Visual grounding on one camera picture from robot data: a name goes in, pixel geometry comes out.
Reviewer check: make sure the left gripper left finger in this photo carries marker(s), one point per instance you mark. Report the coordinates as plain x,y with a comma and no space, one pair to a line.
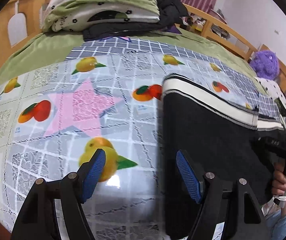
37,218

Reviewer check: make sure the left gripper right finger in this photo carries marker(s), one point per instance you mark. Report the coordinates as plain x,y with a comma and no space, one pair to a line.
227,209

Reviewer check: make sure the black pants white waistband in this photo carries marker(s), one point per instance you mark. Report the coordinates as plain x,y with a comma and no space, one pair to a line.
219,135

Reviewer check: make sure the blue jeans leg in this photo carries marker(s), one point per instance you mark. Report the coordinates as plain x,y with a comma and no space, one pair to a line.
276,222

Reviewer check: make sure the white black dotted pillow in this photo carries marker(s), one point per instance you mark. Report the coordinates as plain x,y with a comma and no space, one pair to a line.
273,90

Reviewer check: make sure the purple plush toy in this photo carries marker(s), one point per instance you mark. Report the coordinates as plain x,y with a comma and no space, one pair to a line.
265,64

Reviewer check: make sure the fruit print plastic tablecloth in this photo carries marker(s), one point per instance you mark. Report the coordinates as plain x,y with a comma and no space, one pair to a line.
54,117

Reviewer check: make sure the green bed sheet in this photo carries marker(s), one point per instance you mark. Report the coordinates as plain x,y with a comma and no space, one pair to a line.
50,48

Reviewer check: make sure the black clothes pile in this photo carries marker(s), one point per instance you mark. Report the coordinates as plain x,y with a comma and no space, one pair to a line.
171,12

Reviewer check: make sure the folded green white quilt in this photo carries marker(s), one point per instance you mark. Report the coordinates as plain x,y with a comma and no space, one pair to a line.
77,15

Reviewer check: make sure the wooden bed frame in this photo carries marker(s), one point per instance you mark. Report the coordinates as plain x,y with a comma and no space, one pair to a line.
20,20

